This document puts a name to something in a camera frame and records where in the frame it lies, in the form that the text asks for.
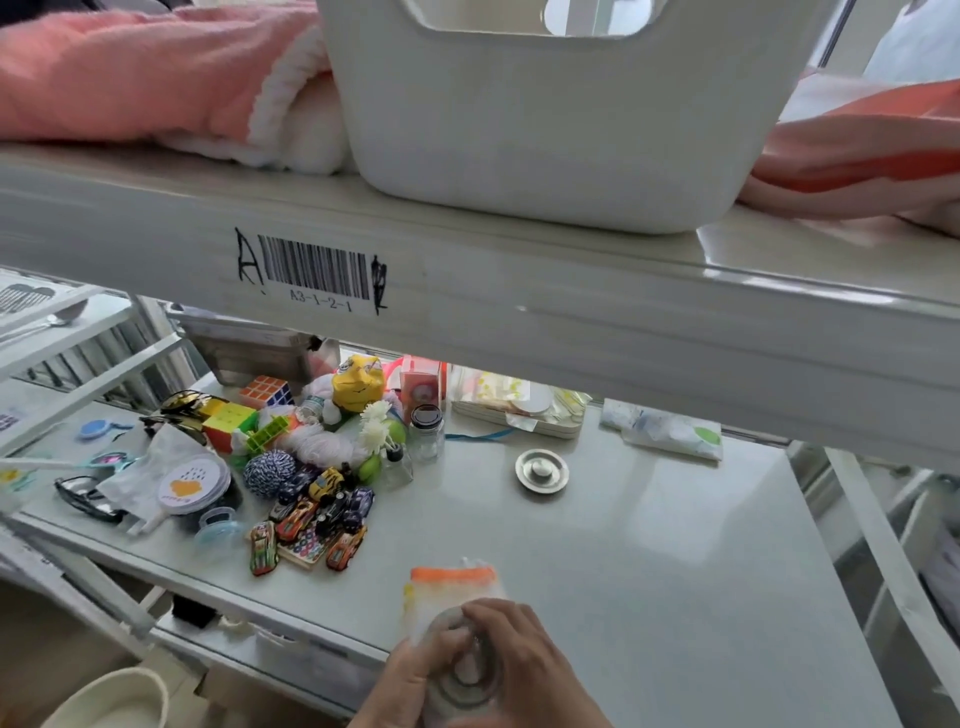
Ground small blue round container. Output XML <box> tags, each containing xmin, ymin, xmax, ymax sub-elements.
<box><xmin>195</xmin><ymin>507</ymin><xmax>246</xmax><ymax>551</ymax></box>

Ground white plastic basket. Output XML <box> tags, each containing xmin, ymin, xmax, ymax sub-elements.
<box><xmin>315</xmin><ymin>0</ymin><xmax>845</xmax><ymax>236</ymax></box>

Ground stainless steel tin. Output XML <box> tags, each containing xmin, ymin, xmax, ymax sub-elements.
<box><xmin>166</xmin><ymin>303</ymin><xmax>322</xmax><ymax>388</ymax></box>

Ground white storage rack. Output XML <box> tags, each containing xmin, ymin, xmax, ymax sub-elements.
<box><xmin>786</xmin><ymin>441</ymin><xmax>960</xmax><ymax>728</ymax></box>

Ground white plastic bag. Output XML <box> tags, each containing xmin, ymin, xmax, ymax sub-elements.
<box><xmin>96</xmin><ymin>423</ymin><xmax>228</xmax><ymax>538</ymax></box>

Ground white metal shelf rack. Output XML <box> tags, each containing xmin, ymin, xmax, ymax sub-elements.
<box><xmin>0</xmin><ymin>141</ymin><xmax>960</xmax><ymax>728</ymax></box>

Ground white artificial flower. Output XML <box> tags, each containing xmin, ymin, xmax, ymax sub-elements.
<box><xmin>357</xmin><ymin>399</ymin><xmax>396</xmax><ymax>456</ymax></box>

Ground white round bucket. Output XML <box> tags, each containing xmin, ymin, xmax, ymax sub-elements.
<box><xmin>40</xmin><ymin>666</ymin><xmax>171</xmax><ymax>728</ymax></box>

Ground green plastic toy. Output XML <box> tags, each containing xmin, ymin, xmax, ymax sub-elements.
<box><xmin>243</xmin><ymin>414</ymin><xmax>293</xmax><ymax>457</ymax></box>

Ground metal spoon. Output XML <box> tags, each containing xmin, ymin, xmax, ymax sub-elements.
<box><xmin>0</xmin><ymin>299</ymin><xmax>89</xmax><ymax>340</ymax></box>

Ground round tin with white lid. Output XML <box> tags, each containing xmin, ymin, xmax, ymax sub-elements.
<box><xmin>156</xmin><ymin>455</ymin><xmax>233</xmax><ymax>520</ymax></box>

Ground small bottle with black cap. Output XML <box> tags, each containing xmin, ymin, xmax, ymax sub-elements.
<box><xmin>381</xmin><ymin>443</ymin><xmax>414</xmax><ymax>486</ymax></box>

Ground person's left hand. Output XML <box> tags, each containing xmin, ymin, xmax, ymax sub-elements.
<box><xmin>347</xmin><ymin>625</ymin><xmax>475</xmax><ymax>728</ymax></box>

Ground pink cardboard box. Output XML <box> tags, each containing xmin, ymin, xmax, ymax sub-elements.
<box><xmin>399</xmin><ymin>355</ymin><xmax>450</xmax><ymax>423</ymax></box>

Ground pile of toy cars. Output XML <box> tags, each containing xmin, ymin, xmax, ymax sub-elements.
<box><xmin>249</xmin><ymin>466</ymin><xmax>376</xmax><ymax>578</ymax></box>

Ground blue and white twine ball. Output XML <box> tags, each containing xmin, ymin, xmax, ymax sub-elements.
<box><xmin>241</xmin><ymin>449</ymin><xmax>298</xmax><ymax>499</ymax></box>

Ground black sunglasses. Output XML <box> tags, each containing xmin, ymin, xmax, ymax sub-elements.
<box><xmin>53</xmin><ymin>475</ymin><xmax>128</xmax><ymax>525</ymax></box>

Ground yellow plush toy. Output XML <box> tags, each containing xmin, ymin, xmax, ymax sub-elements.
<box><xmin>331</xmin><ymin>354</ymin><xmax>388</xmax><ymax>414</ymax></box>

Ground glass jar with black lid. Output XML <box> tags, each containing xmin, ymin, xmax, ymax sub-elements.
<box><xmin>408</xmin><ymin>404</ymin><xmax>447</xmax><ymax>463</ymax></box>

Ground round metal strainer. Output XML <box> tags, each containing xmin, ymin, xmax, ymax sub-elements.
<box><xmin>422</xmin><ymin>606</ymin><xmax>505</xmax><ymax>715</ymax></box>

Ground patterned toy card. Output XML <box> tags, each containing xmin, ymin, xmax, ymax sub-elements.
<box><xmin>276</xmin><ymin>525</ymin><xmax>340</xmax><ymax>571</ymax></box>

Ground white wipes packet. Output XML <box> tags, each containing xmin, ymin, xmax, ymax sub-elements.
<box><xmin>599</xmin><ymin>398</ymin><xmax>726</xmax><ymax>462</ymax></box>

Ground white mesh bath pouf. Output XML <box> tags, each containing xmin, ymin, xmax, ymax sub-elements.
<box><xmin>288</xmin><ymin>426</ymin><xmax>370</xmax><ymax>471</ymax></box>

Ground gold-rimmed sunglasses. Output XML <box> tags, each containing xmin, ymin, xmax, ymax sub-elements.
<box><xmin>141</xmin><ymin>389</ymin><xmax>228</xmax><ymax>438</ymax></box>

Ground person's right hand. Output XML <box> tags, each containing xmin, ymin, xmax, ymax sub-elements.
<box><xmin>448</xmin><ymin>597</ymin><xmax>615</xmax><ymax>728</ymax></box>

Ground pink and orange cloth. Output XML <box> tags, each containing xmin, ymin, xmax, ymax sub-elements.
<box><xmin>738</xmin><ymin>69</ymin><xmax>960</xmax><ymax>241</ymax></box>

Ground colourful puzzle cube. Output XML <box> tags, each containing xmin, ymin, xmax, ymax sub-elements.
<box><xmin>239</xmin><ymin>375</ymin><xmax>294</xmax><ymax>411</ymax></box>

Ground pink fleece blanket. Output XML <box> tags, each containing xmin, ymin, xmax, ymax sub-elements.
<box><xmin>0</xmin><ymin>0</ymin><xmax>355</xmax><ymax>178</ymax></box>

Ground yellow puzzle cube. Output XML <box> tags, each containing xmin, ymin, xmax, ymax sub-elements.
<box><xmin>201</xmin><ymin>401</ymin><xmax>261</xmax><ymax>456</ymax></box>

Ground clear packet of white items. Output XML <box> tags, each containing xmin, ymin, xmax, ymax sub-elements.
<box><xmin>449</xmin><ymin>366</ymin><xmax>592</xmax><ymax>441</ymax></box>

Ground white side shelf rack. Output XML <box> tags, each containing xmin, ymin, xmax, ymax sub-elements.
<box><xmin>0</xmin><ymin>268</ymin><xmax>192</xmax><ymax>459</ymax></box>

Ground clear bag with orange zip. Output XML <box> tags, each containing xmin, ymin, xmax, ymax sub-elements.
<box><xmin>403</xmin><ymin>564</ymin><xmax>509</xmax><ymax>715</ymax></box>

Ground barcode label sticker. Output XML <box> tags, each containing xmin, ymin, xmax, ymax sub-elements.
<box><xmin>256</xmin><ymin>234</ymin><xmax>375</xmax><ymax>313</ymax></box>

